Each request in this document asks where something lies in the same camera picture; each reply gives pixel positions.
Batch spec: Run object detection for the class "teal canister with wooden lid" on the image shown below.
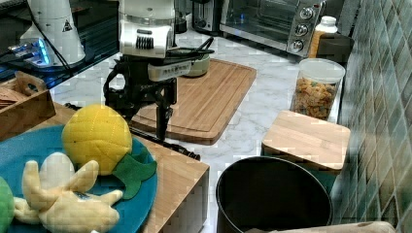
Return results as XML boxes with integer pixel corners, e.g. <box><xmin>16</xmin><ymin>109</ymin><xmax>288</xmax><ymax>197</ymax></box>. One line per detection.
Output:
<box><xmin>261</xmin><ymin>111</ymin><xmax>351</xmax><ymax>193</ymax></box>

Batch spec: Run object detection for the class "silver toaster oven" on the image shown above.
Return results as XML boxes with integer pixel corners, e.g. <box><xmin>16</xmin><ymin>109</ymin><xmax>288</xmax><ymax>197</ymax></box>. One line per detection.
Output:
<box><xmin>220</xmin><ymin>0</ymin><xmax>326</xmax><ymax>57</ymax></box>

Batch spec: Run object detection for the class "orange water bottle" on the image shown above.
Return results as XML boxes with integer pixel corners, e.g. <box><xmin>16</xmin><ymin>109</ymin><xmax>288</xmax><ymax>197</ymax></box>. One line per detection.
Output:
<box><xmin>308</xmin><ymin>16</ymin><xmax>337</xmax><ymax>58</ymax></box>

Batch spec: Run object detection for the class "wooden tea bag holder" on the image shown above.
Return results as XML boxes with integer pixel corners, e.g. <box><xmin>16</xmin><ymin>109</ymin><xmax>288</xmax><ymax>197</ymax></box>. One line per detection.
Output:
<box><xmin>0</xmin><ymin>71</ymin><xmax>55</xmax><ymax>141</ymax></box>

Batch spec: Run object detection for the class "green ceramic bowl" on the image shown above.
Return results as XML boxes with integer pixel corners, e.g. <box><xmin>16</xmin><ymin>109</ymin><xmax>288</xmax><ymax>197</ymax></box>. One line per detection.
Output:
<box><xmin>187</xmin><ymin>54</ymin><xmax>210</xmax><ymax>77</ymax></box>

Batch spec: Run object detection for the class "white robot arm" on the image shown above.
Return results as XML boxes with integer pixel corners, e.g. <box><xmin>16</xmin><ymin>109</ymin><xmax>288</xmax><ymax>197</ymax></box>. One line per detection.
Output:
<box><xmin>103</xmin><ymin>0</ymin><xmax>177</xmax><ymax>140</ymax></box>

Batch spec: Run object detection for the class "dark grey cup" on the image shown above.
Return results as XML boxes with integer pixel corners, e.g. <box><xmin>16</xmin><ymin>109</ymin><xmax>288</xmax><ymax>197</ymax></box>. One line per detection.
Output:
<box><xmin>316</xmin><ymin>33</ymin><xmax>355</xmax><ymax>66</ymax></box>

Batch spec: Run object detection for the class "yellow plush pineapple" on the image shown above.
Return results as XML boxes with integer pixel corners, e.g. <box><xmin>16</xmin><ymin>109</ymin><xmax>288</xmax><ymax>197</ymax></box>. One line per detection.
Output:
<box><xmin>61</xmin><ymin>104</ymin><xmax>157</xmax><ymax>200</ymax></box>

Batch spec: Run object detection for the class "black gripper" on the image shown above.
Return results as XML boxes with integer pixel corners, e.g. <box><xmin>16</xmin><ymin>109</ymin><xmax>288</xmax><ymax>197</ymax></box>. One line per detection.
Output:
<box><xmin>103</xmin><ymin>55</ymin><xmax>177</xmax><ymax>141</ymax></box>

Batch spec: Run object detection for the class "wooden drawer box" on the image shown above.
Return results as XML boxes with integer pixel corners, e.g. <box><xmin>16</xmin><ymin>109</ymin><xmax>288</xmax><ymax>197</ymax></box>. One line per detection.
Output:
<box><xmin>30</xmin><ymin>102</ymin><xmax>211</xmax><ymax>233</ymax></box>

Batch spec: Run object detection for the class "plush watermelon slice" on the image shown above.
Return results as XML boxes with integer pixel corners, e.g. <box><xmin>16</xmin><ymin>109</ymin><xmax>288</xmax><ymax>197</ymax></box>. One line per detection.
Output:
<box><xmin>0</xmin><ymin>178</ymin><xmax>15</xmax><ymax>233</ymax></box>

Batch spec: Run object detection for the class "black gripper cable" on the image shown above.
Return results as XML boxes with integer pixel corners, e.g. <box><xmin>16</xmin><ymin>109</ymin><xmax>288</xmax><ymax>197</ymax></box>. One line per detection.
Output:
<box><xmin>165</xmin><ymin>36</ymin><xmax>216</xmax><ymax>61</ymax></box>

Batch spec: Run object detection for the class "teal plate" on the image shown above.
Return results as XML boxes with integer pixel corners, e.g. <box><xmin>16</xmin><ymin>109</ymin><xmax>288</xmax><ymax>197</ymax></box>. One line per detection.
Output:
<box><xmin>0</xmin><ymin>125</ymin><xmax>157</xmax><ymax>233</ymax></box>

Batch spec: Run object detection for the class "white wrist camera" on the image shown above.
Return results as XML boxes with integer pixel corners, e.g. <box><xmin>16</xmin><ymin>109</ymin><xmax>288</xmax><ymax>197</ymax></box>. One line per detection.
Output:
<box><xmin>148</xmin><ymin>61</ymin><xmax>191</xmax><ymax>82</ymax></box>

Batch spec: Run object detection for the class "plush peeled banana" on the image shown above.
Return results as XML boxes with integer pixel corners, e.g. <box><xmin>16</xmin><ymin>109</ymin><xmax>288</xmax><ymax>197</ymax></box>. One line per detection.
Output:
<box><xmin>14</xmin><ymin>160</ymin><xmax>123</xmax><ymax>233</ymax></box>

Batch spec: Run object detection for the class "black utensil cup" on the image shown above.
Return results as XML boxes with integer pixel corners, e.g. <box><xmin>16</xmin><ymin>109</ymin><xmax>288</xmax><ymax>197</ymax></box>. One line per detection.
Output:
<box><xmin>216</xmin><ymin>156</ymin><xmax>332</xmax><ymax>233</ymax></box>

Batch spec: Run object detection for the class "bamboo cutting board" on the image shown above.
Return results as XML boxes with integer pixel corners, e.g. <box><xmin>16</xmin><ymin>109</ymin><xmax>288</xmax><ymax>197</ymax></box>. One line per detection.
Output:
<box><xmin>130</xmin><ymin>58</ymin><xmax>258</xmax><ymax>146</ymax></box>

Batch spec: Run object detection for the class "glass jar of cereal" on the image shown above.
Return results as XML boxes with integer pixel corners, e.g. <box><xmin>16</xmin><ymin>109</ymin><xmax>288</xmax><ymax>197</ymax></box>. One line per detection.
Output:
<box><xmin>291</xmin><ymin>58</ymin><xmax>346</xmax><ymax>120</ymax></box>

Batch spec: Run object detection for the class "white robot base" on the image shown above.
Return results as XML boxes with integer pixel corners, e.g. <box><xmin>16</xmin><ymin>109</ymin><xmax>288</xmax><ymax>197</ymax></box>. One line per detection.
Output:
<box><xmin>9</xmin><ymin>0</ymin><xmax>86</xmax><ymax>69</ymax></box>

